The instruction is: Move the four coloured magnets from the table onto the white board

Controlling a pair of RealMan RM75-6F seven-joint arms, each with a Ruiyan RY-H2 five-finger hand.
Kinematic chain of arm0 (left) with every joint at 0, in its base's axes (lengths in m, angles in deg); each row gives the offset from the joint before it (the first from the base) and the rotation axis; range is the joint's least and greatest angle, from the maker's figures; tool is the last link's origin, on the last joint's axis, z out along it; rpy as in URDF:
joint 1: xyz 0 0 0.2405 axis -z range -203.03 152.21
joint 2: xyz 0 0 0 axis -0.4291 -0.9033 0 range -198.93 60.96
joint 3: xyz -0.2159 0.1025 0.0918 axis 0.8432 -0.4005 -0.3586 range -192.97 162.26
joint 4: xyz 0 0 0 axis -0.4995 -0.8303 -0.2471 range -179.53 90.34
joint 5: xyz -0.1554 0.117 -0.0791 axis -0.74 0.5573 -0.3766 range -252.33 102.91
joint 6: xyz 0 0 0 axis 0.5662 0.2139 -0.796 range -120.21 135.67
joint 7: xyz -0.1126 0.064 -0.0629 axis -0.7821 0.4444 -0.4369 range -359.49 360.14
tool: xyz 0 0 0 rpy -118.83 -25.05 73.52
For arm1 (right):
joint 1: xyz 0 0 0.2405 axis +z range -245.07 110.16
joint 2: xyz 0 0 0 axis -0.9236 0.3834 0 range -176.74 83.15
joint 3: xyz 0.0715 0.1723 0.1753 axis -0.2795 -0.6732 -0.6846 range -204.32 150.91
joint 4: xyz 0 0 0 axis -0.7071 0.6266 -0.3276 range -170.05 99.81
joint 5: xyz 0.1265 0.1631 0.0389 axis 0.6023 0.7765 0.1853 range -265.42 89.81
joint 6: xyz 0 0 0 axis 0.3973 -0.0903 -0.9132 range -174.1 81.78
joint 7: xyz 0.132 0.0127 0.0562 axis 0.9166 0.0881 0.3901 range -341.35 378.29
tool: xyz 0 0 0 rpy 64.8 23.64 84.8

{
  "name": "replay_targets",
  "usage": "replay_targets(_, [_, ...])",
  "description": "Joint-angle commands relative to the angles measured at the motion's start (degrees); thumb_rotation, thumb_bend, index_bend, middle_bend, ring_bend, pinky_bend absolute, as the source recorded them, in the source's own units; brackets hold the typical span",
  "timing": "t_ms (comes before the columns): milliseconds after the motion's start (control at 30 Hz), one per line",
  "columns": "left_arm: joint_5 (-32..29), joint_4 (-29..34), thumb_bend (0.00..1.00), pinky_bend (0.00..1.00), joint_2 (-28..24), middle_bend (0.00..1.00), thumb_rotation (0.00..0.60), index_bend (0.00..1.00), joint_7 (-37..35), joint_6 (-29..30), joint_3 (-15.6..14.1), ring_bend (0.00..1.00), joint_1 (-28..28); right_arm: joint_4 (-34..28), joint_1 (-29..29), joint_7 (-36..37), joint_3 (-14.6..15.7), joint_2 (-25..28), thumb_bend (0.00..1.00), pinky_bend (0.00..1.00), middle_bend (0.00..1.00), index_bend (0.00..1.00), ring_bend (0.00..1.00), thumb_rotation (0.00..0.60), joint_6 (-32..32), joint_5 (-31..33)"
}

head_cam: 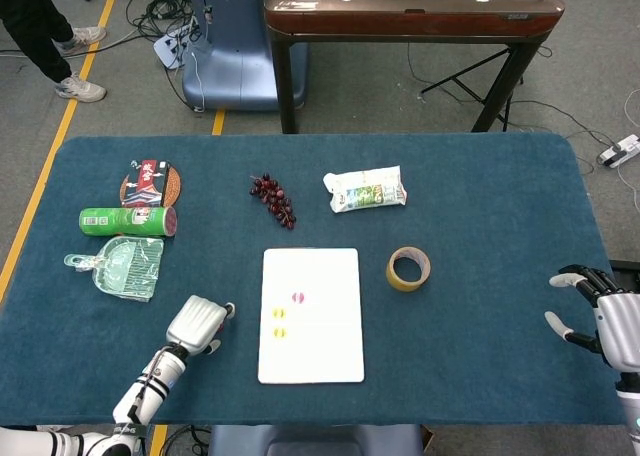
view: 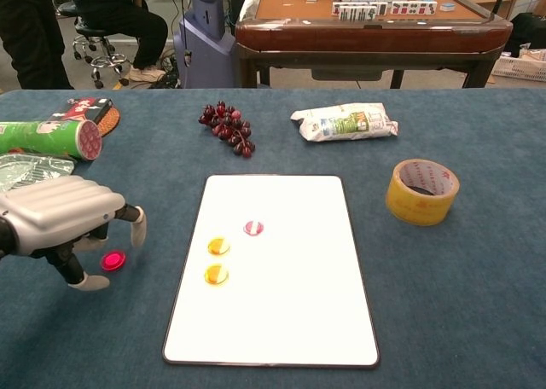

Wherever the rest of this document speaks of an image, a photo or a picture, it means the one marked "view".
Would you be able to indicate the brown mahjong table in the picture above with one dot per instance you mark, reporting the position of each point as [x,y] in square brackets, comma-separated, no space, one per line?
[362,39]

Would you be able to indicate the white plastic basket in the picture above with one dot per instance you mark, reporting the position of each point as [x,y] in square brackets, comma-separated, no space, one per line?
[520,67]

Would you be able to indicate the blue table cloth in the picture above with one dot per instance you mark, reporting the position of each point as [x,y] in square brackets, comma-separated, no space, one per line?
[448,299]

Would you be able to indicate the orange chip disc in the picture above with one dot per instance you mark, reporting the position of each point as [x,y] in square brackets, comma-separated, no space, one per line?
[218,246]
[216,274]

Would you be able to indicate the white rectangular board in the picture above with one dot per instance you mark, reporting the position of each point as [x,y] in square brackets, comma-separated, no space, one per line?
[273,299]

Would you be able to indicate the chrome swivel stool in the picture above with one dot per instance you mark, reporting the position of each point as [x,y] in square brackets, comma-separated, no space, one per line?
[104,62]

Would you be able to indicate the black bag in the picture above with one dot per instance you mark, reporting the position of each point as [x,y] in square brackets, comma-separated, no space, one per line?
[529,30]

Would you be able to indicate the red black printed box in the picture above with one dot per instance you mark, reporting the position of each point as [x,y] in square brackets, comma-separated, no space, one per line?
[81,109]

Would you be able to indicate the seated person in black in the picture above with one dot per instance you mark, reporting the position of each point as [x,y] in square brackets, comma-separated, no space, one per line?
[128,26]

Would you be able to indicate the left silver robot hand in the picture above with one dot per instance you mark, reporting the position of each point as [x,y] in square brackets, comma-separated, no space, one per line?
[55,210]

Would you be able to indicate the mahjong tile row black faces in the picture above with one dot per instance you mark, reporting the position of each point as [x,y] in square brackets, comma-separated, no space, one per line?
[358,13]

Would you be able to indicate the pink chip disc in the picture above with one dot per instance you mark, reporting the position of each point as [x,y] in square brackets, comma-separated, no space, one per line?
[113,261]
[253,228]

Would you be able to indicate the single blue mahjong tile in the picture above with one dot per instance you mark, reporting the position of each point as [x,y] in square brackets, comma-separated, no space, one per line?
[447,7]

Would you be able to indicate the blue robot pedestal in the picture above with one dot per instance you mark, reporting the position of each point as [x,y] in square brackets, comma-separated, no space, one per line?
[200,52]

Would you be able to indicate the white green snack bag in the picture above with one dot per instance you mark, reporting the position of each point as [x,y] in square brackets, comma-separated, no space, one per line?
[341,124]

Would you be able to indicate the green chips can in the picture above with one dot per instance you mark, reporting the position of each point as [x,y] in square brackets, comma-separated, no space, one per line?
[42,139]

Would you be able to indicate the round woven coaster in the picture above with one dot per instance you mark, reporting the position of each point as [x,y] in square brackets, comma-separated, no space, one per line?
[110,122]

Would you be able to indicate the green dustpan in plastic wrap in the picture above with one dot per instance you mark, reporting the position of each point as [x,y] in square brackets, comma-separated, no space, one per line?
[30,167]

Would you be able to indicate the dark red grape bunch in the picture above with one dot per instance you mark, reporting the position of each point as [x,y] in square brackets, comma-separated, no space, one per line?
[228,129]

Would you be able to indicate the mahjong tile row red faces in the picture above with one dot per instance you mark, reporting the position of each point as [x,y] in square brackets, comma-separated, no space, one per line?
[414,8]

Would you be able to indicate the standing person in black trousers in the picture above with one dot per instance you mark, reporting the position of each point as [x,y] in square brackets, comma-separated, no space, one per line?
[30,35]

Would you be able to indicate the yellow packing tape roll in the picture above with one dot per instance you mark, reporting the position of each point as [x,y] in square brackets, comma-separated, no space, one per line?
[409,210]

